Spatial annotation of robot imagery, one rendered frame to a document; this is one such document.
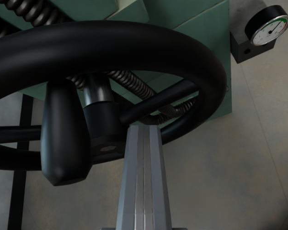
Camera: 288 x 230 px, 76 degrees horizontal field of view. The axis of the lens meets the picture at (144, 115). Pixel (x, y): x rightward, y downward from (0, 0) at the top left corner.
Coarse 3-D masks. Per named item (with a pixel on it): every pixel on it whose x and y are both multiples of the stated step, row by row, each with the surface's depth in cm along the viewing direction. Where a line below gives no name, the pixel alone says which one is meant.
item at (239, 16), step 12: (240, 0) 40; (252, 0) 38; (240, 12) 39; (252, 12) 38; (240, 24) 38; (240, 36) 38; (240, 48) 39; (252, 48) 40; (264, 48) 41; (240, 60) 43
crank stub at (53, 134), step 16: (64, 80) 11; (48, 96) 10; (64, 96) 10; (48, 112) 9; (64, 112) 9; (80, 112) 10; (48, 128) 9; (64, 128) 9; (80, 128) 10; (48, 144) 9; (64, 144) 9; (80, 144) 9; (48, 160) 8; (64, 160) 8; (80, 160) 9; (48, 176) 8; (64, 176) 8; (80, 176) 9
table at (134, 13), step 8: (120, 0) 18; (128, 0) 18; (136, 0) 17; (120, 8) 18; (128, 8) 18; (136, 8) 18; (144, 8) 19; (112, 16) 18; (120, 16) 18; (128, 16) 18; (136, 16) 19; (144, 16) 19; (32, 88) 25
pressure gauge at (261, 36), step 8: (264, 8) 30; (272, 8) 29; (280, 8) 30; (256, 16) 30; (264, 16) 30; (272, 16) 29; (280, 16) 29; (248, 24) 32; (256, 24) 30; (264, 24) 29; (272, 24) 30; (280, 24) 31; (248, 32) 32; (256, 32) 31; (264, 32) 31; (272, 32) 32; (280, 32) 32; (256, 40) 33; (264, 40) 33; (272, 40) 34
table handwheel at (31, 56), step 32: (32, 32) 9; (64, 32) 9; (96, 32) 9; (128, 32) 10; (160, 32) 11; (0, 64) 9; (32, 64) 9; (64, 64) 9; (96, 64) 10; (128, 64) 11; (160, 64) 11; (192, 64) 12; (0, 96) 10; (96, 96) 22; (160, 96) 18; (0, 128) 17; (32, 128) 18; (96, 128) 19; (192, 128) 27; (0, 160) 21; (32, 160) 25; (96, 160) 32
